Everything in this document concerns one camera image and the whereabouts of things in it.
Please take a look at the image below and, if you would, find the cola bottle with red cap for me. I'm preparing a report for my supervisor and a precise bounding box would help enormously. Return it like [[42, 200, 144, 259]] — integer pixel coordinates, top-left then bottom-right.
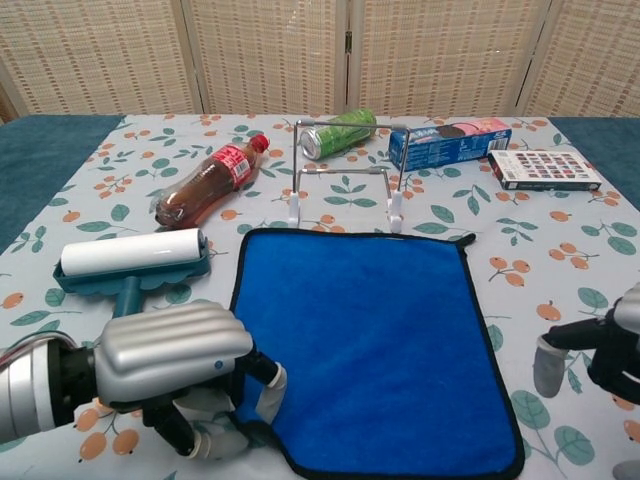
[[153, 133, 271, 226]]

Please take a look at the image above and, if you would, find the green drink can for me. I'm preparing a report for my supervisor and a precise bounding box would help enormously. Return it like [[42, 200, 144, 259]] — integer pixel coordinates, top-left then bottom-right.
[[300, 108, 377, 159]]

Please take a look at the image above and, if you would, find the blue pink cookie box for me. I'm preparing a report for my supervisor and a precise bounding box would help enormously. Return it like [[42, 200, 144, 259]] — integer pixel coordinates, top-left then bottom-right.
[[388, 117, 514, 173]]

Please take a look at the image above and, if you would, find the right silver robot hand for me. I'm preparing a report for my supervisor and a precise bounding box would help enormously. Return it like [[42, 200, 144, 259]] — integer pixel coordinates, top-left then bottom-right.
[[533, 282, 640, 480]]

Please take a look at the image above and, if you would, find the flat box with colour grid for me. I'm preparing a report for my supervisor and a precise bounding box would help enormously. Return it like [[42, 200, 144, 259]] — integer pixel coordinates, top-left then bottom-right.
[[487, 148, 601, 191]]

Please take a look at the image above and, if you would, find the teal lint roller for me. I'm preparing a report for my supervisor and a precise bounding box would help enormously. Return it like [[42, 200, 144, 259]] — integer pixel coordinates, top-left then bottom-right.
[[53, 228, 211, 321]]

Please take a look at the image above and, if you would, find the blue cloth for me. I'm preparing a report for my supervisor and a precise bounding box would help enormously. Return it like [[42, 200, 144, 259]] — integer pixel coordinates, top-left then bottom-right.
[[228, 227, 526, 480]]

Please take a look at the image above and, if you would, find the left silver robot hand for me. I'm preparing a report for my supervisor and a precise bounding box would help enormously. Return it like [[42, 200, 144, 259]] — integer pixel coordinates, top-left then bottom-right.
[[92, 301, 290, 461]]

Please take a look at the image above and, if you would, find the small metal wire rack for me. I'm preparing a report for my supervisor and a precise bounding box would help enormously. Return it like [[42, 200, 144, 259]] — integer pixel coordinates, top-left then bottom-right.
[[288, 118, 412, 232]]

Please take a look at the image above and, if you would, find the floral patterned tablecloth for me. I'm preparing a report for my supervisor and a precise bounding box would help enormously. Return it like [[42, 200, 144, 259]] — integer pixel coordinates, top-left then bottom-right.
[[0, 113, 640, 480]]

